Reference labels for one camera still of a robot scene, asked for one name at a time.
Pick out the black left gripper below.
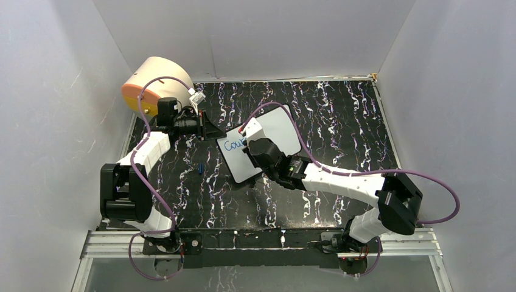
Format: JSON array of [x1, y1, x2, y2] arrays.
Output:
[[174, 110, 228, 142]]

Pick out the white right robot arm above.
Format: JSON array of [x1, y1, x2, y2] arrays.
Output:
[[243, 138, 422, 252]]

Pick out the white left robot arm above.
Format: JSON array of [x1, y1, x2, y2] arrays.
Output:
[[100, 97, 227, 253]]

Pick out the small black-framed whiteboard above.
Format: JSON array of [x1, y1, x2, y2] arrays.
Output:
[[216, 108, 302, 184]]

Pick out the beige and orange cylinder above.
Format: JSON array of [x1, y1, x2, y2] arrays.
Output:
[[120, 57, 194, 117]]

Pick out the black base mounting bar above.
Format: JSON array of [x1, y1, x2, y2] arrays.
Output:
[[141, 228, 384, 270]]

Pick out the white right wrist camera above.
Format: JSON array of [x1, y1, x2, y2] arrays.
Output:
[[240, 117, 266, 145]]

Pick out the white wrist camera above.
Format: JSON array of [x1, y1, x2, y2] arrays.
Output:
[[240, 117, 266, 145], [188, 88, 206, 113]]

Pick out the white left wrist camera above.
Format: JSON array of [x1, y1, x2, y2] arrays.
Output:
[[188, 88, 206, 113]]

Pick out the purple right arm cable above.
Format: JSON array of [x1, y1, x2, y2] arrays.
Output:
[[240, 101, 461, 278]]

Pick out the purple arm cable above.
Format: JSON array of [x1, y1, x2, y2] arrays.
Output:
[[240, 101, 461, 278], [128, 76, 190, 282]]

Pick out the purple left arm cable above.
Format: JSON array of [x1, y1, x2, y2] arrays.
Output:
[[128, 76, 190, 282]]

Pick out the aluminium frame rail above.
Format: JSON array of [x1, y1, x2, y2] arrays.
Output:
[[81, 231, 180, 260]]

